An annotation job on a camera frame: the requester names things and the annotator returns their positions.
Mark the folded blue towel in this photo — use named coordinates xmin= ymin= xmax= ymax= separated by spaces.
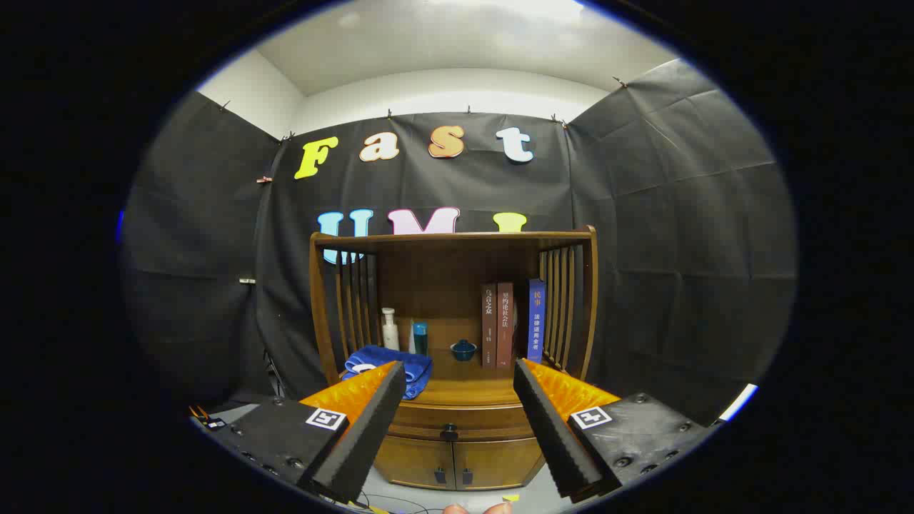
xmin=341 ymin=346 xmax=433 ymax=399

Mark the brown wooden drawer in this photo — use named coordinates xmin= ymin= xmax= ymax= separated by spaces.
xmin=388 ymin=400 xmax=535 ymax=443

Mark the blue book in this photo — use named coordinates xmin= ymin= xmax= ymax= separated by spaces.
xmin=527 ymin=278 xmax=546 ymax=362

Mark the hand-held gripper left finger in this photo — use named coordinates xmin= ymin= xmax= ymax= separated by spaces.
xmin=189 ymin=361 xmax=407 ymax=504

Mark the dark brown book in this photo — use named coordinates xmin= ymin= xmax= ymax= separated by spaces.
xmin=481 ymin=283 xmax=498 ymax=368

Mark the wooden cabinet door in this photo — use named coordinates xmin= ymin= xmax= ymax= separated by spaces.
xmin=454 ymin=437 xmax=547 ymax=491
xmin=373 ymin=435 xmax=456 ymax=491

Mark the brown wooden cabinet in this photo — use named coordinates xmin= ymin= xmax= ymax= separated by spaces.
xmin=308 ymin=226 xmax=599 ymax=492

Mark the reddish brown book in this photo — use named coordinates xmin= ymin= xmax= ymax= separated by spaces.
xmin=497 ymin=282 xmax=515 ymax=368

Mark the wooden countertop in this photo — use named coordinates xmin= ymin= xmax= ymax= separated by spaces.
xmin=378 ymin=339 xmax=565 ymax=406

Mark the thin floor cable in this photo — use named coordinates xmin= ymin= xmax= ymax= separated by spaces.
xmin=357 ymin=491 xmax=431 ymax=514

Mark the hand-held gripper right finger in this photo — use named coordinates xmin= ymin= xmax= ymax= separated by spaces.
xmin=513 ymin=358 xmax=716 ymax=500

